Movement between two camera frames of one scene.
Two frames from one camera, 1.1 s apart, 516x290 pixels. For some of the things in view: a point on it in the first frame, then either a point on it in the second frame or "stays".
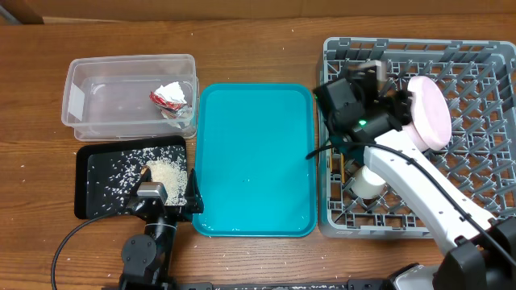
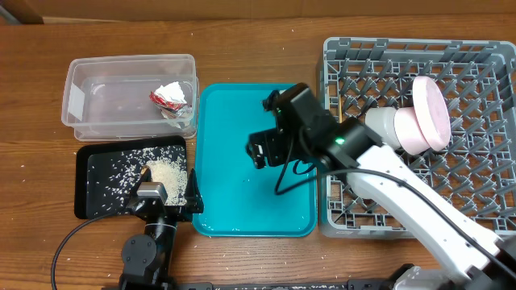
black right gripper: x=398 y=101 to x=269 y=138
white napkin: x=172 y=92 stays
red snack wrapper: x=174 y=113 stays
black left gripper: x=193 y=202 stays
